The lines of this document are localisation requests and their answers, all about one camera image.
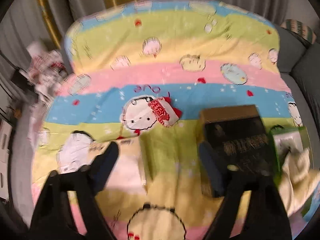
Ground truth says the white cloth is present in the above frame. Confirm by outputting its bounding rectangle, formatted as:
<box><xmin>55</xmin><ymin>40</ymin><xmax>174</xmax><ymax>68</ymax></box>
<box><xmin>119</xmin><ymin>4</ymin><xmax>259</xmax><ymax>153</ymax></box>
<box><xmin>104</xmin><ymin>154</ymin><xmax>146</xmax><ymax>195</ymax></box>

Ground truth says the beige cream towel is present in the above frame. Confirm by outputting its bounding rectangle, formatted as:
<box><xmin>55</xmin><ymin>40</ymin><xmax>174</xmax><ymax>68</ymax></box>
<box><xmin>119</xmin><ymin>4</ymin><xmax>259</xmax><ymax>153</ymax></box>
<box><xmin>278</xmin><ymin>148</ymin><xmax>314</xmax><ymax>217</ymax></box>

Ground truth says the black and gold box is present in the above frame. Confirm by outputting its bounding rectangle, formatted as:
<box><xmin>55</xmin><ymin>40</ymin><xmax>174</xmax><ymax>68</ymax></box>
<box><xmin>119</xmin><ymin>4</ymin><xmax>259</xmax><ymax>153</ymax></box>
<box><xmin>198</xmin><ymin>105</ymin><xmax>278</xmax><ymax>198</ymax></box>

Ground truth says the green storage box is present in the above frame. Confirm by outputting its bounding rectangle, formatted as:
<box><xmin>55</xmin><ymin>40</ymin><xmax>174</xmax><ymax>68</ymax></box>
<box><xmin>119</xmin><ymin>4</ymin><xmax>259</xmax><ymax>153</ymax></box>
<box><xmin>268</xmin><ymin>126</ymin><xmax>315</xmax><ymax>218</ymax></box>

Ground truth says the small red white pouch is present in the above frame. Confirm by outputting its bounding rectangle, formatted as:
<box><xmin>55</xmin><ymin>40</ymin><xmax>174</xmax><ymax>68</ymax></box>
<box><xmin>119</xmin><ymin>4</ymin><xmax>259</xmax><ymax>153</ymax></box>
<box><xmin>148</xmin><ymin>96</ymin><xmax>182</xmax><ymax>127</ymax></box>

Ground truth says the pile of clothes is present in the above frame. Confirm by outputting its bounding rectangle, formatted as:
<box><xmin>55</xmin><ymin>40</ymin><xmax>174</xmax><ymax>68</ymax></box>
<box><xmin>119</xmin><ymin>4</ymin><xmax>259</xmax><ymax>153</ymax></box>
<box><xmin>27</xmin><ymin>40</ymin><xmax>67</xmax><ymax>103</ymax></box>

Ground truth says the colourful cartoon bed sheet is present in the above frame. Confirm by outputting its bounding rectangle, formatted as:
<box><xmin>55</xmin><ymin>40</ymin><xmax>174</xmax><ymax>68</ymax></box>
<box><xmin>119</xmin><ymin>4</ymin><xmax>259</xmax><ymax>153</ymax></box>
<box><xmin>31</xmin><ymin>0</ymin><xmax>316</xmax><ymax>240</ymax></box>

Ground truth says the grey sofa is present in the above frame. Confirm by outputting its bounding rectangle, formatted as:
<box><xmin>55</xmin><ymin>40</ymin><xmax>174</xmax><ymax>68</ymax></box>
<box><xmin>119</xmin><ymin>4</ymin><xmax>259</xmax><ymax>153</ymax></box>
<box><xmin>274</xmin><ymin>24</ymin><xmax>320</xmax><ymax>140</ymax></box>

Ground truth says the striped patterned cushion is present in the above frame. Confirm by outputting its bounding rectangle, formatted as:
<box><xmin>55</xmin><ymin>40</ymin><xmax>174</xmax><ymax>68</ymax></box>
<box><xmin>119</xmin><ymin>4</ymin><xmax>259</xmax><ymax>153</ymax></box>
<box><xmin>280</xmin><ymin>19</ymin><xmax>317</xmax><ymax>44</ymax></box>

